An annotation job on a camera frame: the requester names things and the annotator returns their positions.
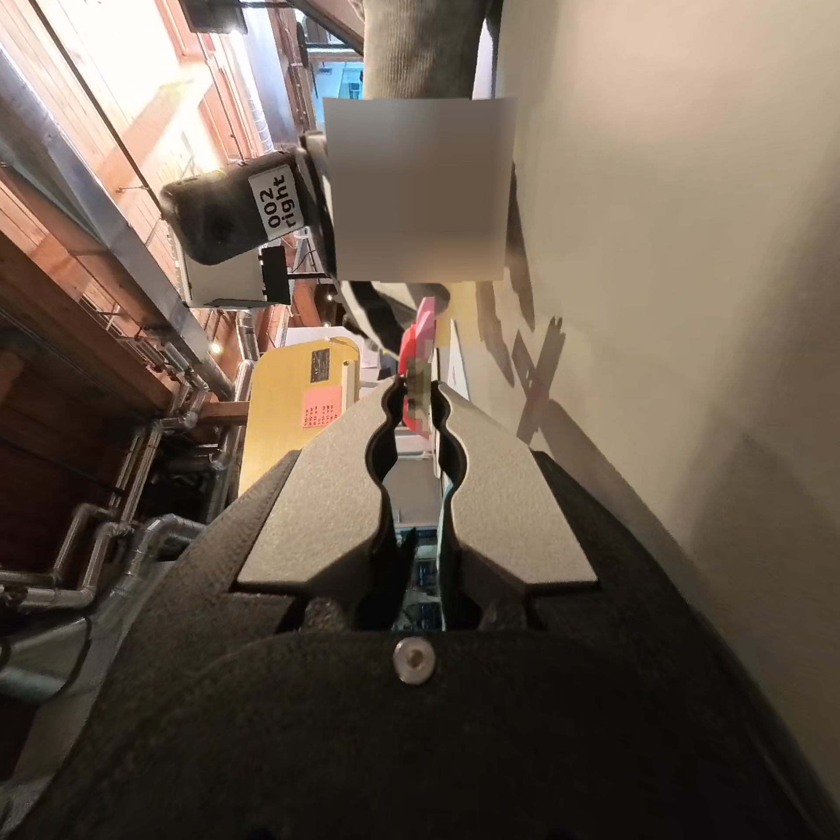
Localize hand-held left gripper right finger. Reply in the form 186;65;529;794
436;382;601;618

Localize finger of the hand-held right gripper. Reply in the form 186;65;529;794
367;281;454;357
338;281;403;358

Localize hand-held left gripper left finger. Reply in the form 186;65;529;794
235;377;404;627

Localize pink grey brick assembly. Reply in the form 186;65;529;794
398;295;439;437

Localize person's right forearm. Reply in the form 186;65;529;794
361;0;504;101

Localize wooden book stand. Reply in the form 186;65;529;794
238;336;396;500

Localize pink sticky note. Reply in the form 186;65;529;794
301;387;343;429

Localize grey metal ceiling beam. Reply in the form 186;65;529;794
0;39;234;398

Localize silver ceiling pipes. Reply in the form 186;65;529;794
0;308;258;698

